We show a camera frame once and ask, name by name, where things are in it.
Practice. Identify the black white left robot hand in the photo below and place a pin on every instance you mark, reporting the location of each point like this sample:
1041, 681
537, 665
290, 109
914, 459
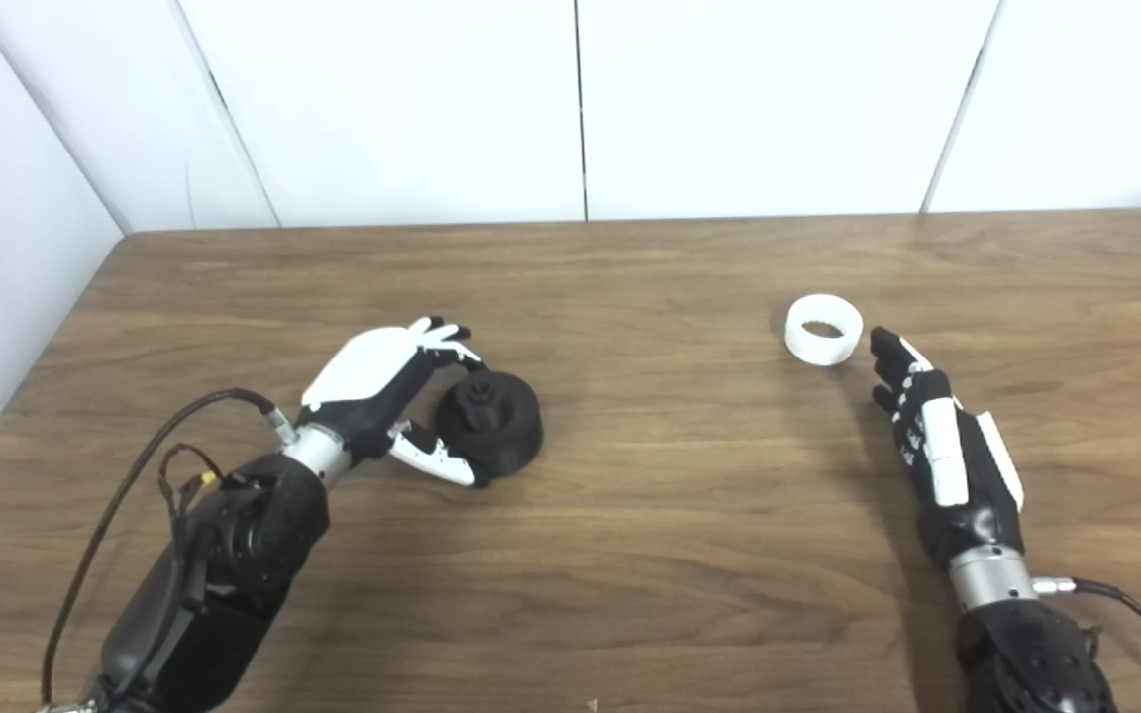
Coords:
363, 366

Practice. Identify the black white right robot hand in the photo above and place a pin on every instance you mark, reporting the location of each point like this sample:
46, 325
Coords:
947, 456

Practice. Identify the round black plastic part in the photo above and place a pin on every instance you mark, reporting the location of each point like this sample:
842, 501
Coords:
506, 426

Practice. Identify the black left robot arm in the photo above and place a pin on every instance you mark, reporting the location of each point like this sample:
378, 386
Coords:
224, 574

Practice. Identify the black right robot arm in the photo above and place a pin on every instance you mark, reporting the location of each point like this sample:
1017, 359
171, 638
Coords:
1026, 654

